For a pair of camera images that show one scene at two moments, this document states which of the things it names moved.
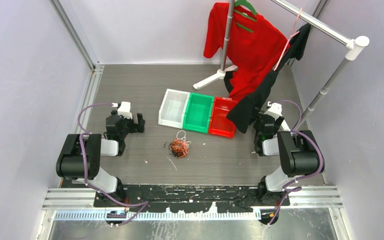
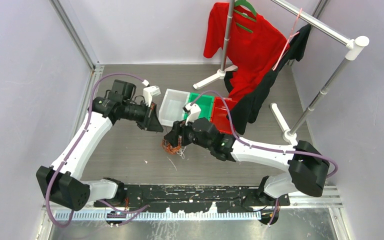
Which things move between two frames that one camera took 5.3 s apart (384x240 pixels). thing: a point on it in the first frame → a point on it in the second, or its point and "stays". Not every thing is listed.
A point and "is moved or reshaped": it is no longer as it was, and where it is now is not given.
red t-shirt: [256, 47] stays
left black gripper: [135, 127] → [152, 122]
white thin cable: [184, 138] is moved or reshaped
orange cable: [179, 148] is moved or reshaped
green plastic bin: [198, 112] stays
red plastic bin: [220, 125] stays
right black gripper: [277, 123] → [173, 137]
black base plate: [231, 198] stays
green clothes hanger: [251, 7] stays
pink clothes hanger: [294, 32] stays
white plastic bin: [172, 111] stays
